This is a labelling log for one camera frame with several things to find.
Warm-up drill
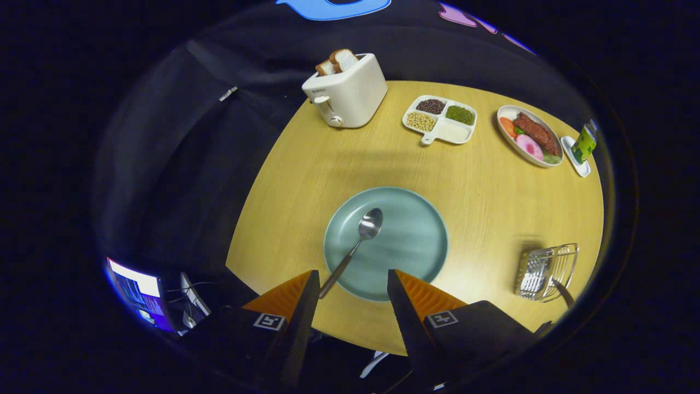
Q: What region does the black backdrop cloth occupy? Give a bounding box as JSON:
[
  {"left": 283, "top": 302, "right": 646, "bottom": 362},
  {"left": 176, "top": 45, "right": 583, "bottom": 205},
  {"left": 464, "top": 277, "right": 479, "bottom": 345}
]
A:
[{"left": 93, "top": 0, "right": 608, "bottom": 280}]

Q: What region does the green label drink bottle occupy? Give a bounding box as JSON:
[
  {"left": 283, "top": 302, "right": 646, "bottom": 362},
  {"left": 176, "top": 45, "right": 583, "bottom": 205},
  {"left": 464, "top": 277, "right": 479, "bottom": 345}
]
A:
[{"left": 570, "top": 123, "right": 598, "bottom": 165}]

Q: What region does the lit computer monitor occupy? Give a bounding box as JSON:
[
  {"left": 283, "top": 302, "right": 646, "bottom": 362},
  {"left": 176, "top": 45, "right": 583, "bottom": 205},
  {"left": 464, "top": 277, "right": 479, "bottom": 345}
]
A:
[{"left": 106, "top": 258, "right": 177, "bottom": 333}]

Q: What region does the pale green plate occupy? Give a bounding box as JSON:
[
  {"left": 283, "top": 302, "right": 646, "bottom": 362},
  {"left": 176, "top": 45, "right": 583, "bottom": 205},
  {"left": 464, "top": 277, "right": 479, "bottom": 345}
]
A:
[{"left": 323, "top": 187, "right": 450, "bottom": 302}]

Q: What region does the brown meat strip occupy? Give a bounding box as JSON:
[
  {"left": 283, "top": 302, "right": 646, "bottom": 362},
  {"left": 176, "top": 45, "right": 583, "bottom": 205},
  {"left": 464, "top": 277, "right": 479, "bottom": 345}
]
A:
[{"left": 513, "top": 112, "right": 561, "bottom": 158}]

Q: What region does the pale bread slice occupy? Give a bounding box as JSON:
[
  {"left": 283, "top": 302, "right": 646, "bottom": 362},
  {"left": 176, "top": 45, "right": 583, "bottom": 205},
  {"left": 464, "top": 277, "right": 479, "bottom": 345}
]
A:
[{"left": 329, "top": 48, "right": 360, "bottom": 73}]

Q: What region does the white square coaster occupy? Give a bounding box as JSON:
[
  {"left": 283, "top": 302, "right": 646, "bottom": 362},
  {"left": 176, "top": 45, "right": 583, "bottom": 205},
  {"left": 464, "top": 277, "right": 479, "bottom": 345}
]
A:
[{"left": 561, "top": 136, "right": 592, "bottom": 178}]

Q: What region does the white toaster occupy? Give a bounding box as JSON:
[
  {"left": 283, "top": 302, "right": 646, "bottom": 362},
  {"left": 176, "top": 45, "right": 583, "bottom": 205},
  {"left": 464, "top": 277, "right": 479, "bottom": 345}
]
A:
[{"left": 302, "top": 53, "right": 389, "bottom": 129}]

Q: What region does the metal wire basket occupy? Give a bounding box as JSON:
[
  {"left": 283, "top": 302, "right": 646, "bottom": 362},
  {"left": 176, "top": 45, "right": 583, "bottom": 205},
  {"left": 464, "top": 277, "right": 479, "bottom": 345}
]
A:
[{"left": 514, "top": 243, "right": 580, "bottom": 303}]

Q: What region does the pink round ham slice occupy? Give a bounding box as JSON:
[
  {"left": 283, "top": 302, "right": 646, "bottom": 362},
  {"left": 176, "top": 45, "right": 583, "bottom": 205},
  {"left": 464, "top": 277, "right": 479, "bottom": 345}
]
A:
[{"left": 516, "top": 134, "right": 545, "bottom": 162}]

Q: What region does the white oval food plate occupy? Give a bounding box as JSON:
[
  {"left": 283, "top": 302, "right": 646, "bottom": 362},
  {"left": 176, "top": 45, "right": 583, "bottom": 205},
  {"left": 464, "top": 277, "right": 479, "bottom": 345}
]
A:
[{"left": 497, "top": 105, "right": 564, "bottom": 169}]

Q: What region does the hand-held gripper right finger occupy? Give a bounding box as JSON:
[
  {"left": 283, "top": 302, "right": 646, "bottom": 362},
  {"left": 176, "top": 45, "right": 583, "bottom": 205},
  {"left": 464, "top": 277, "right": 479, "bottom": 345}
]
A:
[{"left": 387, "top": 269, "right": 542, "bottom": 390}]

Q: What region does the white compartment dish with beans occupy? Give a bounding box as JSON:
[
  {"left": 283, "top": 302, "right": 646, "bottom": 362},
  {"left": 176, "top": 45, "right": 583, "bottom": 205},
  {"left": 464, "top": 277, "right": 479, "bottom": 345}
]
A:
[{"left": 402, "top": 95, "right": 478, "bottom": 146}]

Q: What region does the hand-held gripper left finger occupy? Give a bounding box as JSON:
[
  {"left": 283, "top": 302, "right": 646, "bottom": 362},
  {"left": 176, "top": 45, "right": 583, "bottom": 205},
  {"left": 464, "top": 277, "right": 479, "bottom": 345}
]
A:
[{"left": 189, "top": 269, "right": 321, "bottom": 390}]

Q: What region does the metal spoon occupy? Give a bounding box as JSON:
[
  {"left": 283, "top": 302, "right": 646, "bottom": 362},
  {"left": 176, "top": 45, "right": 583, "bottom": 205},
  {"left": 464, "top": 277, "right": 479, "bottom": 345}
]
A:
[{"left": 319, "top": 207, "right": 384, "bottom": 300}]

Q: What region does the white framed keyboard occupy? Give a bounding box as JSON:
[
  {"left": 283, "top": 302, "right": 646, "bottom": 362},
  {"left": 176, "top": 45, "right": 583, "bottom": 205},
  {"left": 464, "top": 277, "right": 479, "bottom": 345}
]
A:
[{"left": 179, "top": 272, "right": 212, "bottom": 328}]

